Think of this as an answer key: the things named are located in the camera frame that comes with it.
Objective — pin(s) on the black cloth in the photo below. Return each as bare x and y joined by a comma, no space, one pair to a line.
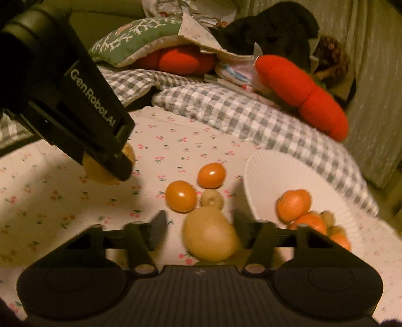
276,28

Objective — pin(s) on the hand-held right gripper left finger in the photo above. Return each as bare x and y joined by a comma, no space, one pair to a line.
158,229

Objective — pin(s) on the cream floral cloth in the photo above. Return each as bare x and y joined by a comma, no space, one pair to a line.
194,34

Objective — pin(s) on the shiny orange tomato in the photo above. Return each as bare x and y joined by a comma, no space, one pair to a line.
181,195
211,175

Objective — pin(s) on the cherry print bed sheet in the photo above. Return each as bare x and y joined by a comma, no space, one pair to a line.
176,147

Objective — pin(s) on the white ribbed plate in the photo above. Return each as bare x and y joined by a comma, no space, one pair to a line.
270,176

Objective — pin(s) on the large yellow pear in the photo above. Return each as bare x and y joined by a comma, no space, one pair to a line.
95,173
210,237

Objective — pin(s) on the olive green upholstered backrest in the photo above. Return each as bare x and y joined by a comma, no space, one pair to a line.
94,22

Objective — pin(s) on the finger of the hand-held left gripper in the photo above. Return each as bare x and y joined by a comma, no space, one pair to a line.
116,165

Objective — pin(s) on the green cushion white tree print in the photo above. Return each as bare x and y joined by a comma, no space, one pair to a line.
138,34

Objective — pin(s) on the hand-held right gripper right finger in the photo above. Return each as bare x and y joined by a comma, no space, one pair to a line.
243,229

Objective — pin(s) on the clear plastic bag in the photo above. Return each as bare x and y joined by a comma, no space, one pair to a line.
235,74

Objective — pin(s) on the crumpled white plastic bags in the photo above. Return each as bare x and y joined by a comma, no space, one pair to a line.
176,9

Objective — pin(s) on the small pale round fruit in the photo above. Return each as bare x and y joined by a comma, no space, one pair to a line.
212,198

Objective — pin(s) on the long orange plush pillow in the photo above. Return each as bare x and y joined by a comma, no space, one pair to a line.
301,85

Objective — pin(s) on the brown fuzzy plush toy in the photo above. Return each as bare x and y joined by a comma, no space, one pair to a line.
333,56

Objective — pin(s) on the small yellow-green round fruit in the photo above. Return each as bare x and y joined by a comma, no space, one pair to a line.
326,218
336,230

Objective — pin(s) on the orange mandarin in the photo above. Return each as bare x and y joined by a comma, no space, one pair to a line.
293,204
340,241
309,224

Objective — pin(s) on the grey white checked blanket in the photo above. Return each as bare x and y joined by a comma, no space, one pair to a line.
235,107

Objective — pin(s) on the round orange plush pillow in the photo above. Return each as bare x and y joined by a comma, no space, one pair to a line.
176,61

